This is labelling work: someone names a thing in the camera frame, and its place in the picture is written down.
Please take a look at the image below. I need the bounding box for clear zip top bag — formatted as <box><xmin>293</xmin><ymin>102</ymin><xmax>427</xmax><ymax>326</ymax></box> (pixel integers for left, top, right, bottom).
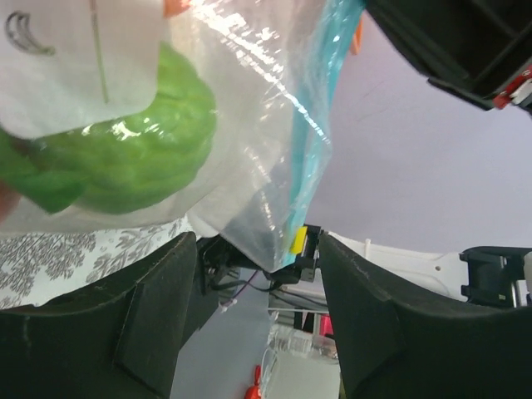
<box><xmin>1</xmin><ymin>1</ymin><xmax>366</xmax><ymax>272</ymax></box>

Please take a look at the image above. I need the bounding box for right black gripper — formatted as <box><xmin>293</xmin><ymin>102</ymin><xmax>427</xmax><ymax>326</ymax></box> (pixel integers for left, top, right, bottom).
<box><xmin>366</xmin><ymin>0</ymin><xmax>531</xmax><ymax>111</ymax></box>

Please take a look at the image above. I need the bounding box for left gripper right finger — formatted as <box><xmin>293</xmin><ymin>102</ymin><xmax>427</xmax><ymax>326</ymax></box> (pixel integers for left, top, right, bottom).
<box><xmin>319</xmin><ymin>234</ymin><xmax>531</xmax><ymax>398</ymax></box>

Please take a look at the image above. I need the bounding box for orange plastic bin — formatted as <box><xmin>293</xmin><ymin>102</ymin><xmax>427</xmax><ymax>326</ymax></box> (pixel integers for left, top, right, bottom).
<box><xmin>350</xmin><ymin>17</ymin><xmax>363</xmax><ymax>55</ymax></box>

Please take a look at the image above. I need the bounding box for floral tablecloth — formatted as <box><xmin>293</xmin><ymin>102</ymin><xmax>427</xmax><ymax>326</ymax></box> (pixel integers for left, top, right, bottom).
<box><xmin>1</xmin><ymin>217</ymin><xmax>193</xmax><ymax>309</ymax></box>

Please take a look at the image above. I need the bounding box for large green custard apple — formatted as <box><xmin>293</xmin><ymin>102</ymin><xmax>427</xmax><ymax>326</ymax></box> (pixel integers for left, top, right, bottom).
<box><xmin>1</xmin><ymin>42</ymin><xmax>217</xmax><ymax>214</ymax></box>

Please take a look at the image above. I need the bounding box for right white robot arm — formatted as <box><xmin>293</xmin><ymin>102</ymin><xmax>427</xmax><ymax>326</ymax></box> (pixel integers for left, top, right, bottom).
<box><xmin>307</xmin><ymin>15</ymin><xmax>531</xmax><ymax>298</ymax></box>

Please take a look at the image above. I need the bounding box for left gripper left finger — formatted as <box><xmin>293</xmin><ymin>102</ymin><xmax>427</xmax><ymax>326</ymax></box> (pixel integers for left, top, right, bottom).
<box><xmin>1</xmin><ymin>233</ymin><xmax>196</xmax><ymax>398</ymax></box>

